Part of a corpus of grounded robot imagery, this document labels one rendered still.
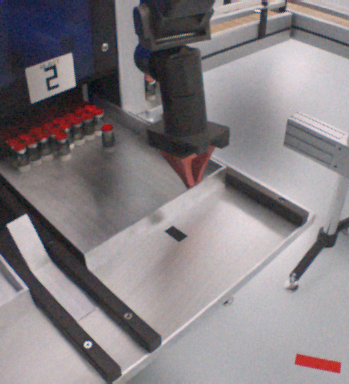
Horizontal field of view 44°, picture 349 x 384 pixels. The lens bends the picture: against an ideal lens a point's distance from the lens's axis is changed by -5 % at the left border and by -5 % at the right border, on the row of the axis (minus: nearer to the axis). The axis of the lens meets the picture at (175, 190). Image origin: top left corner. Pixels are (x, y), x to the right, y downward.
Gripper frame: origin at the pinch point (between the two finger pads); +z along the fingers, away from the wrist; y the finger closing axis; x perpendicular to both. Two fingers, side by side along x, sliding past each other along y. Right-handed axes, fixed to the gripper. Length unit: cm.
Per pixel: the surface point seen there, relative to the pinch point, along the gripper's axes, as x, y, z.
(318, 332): -56, 5, 92
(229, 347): -30, 24, 88
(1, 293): 30.0, 4.3, 1.8
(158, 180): 0.5, 7.3, 1.5
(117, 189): 6.5, 10.0, 1.1
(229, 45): -51, 35, -4
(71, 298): 23.7, -2.2, 2.9
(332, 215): -86, 20, 65
